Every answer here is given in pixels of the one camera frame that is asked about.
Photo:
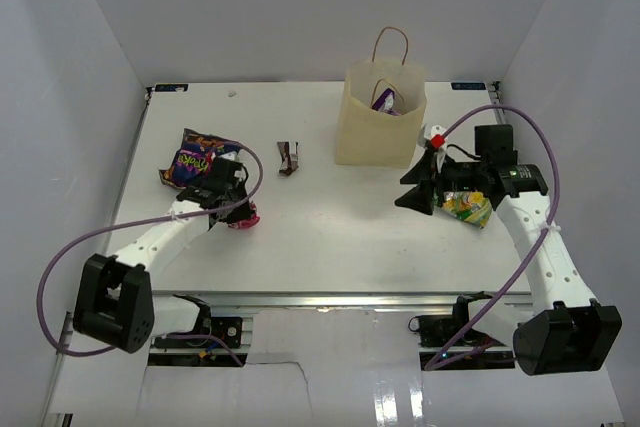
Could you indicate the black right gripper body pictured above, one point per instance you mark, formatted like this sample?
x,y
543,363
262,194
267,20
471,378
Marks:
x,y
457,176

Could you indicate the blue label right corner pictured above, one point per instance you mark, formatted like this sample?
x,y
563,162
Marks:
x,y
468,86

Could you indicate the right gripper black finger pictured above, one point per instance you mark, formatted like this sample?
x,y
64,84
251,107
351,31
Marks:
x,y
421,171
419,198

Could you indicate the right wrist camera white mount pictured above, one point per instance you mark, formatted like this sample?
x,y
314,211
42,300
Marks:
x,y
433,137

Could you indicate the purple snack pouch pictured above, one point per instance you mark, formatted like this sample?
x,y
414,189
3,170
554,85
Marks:
x,y
385,103

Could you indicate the brown chocolate bar wrapper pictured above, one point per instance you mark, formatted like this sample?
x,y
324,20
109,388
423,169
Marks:
x,y
288,151

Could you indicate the green yellow Fox's candy bag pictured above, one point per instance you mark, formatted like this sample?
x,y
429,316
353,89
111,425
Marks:
x,y
470,207

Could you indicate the dark blue Kroks chip bag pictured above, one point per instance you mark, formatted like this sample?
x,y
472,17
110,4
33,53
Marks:
x,y
194,158

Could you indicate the red snack packet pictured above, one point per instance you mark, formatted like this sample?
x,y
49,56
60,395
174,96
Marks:
x,y
245,219

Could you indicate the blue label left corner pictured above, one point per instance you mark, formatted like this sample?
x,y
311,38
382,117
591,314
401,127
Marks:
x,y
171,87

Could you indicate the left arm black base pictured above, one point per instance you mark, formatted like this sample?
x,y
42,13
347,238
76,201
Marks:
x,y
214,341

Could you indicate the blue label corner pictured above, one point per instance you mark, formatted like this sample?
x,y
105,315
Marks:
x,y
468,86
171,87

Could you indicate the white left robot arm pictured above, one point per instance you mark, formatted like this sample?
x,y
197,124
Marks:
x,y
115,304

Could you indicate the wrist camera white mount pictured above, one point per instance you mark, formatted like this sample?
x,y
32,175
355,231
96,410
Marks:
x,y
433,137
241,174

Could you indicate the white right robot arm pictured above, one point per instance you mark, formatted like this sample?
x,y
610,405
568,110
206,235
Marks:
x,y
569,330

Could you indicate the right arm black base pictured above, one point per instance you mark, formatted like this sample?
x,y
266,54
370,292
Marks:
x,y
435,330

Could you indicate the beige paper bag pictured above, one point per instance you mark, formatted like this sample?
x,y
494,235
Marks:
x,y
368,138

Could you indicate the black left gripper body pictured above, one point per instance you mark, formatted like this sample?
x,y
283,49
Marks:
x,y
239,207

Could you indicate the aluminium table front rail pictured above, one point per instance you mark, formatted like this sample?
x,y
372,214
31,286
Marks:
x,y
392,301

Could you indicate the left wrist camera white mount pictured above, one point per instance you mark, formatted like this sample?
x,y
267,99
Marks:
x,y
241,174

